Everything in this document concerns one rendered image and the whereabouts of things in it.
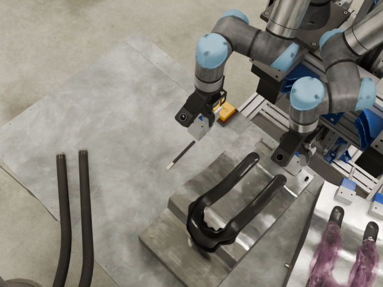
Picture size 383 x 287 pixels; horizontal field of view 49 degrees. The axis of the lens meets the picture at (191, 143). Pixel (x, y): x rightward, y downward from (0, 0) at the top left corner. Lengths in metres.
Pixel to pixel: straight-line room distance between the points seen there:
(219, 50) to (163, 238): 0.57
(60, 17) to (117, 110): 1.55
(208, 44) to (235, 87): 1.56
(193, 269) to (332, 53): 0.69
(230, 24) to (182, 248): 0.63
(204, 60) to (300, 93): 0.24
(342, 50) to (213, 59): 0.31
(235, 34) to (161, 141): 0.52
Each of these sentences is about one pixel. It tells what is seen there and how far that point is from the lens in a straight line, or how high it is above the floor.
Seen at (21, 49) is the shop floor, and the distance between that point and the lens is 2.88.
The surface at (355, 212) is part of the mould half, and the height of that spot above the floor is 0.85.
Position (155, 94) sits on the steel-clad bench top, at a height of 0.80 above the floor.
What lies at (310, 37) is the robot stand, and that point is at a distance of 1.47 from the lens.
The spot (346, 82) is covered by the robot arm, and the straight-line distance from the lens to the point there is 1.06.
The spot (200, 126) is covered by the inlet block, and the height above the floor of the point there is 0.96.
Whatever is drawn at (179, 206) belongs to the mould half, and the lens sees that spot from 1.22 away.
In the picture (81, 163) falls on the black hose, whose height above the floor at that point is 0.84.
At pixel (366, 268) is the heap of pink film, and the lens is 1.30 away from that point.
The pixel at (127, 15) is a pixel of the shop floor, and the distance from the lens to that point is 2.94.
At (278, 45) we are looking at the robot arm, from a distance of 1.08.
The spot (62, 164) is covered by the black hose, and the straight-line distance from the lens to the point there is 1.42.
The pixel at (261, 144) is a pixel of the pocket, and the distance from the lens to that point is 1.41.
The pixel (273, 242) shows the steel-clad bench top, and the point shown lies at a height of 0.80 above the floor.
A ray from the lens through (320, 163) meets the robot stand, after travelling 2.19.
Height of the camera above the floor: 2.08
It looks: 62 degrees down
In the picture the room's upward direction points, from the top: 5 degrees clockwise
